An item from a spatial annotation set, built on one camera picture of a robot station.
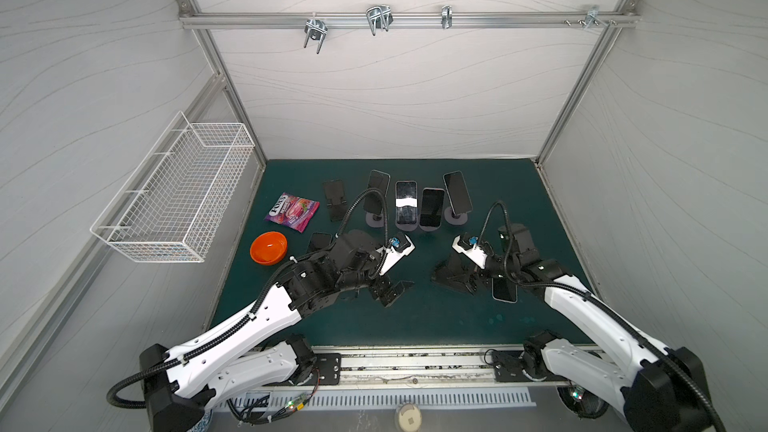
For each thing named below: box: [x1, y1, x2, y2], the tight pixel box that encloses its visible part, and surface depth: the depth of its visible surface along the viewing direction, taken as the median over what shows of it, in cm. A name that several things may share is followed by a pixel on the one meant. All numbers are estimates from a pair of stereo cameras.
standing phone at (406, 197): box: [395, 180, 418, 225], surface depth 97 cm
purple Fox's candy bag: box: [264, 192, 321, 233], surface depth 103 cm
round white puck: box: [394, 403, 423, 432], surface depth 60 cm
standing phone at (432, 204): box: [420, 187, 445, 227], surface depth 95 cm
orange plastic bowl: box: [250, 231, 288, 266], surface depth 94 cm
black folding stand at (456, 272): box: [431, 252, 478, 295], surface depth 72 cm
